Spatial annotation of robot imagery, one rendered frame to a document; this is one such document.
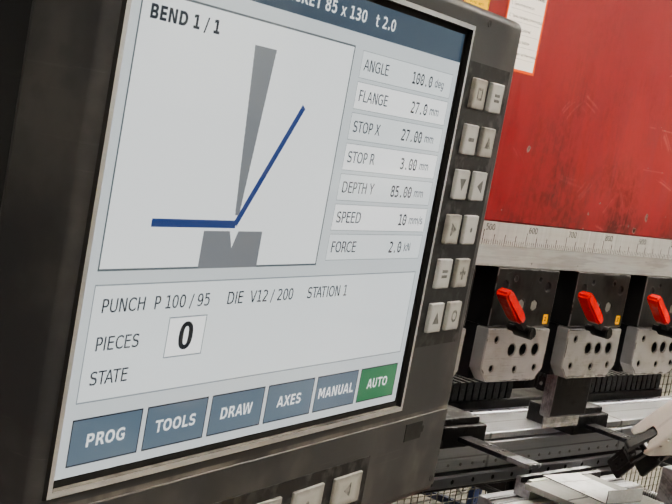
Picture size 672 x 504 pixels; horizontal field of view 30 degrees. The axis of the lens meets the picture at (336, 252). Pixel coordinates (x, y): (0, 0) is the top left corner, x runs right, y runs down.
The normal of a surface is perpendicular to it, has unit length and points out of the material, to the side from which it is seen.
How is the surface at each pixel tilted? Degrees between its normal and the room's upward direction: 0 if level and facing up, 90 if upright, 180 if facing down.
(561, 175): 90
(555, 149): 90
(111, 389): 90
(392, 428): 90
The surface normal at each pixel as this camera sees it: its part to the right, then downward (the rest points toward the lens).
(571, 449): 0.70, 0.21
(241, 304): 0.84, 0.22
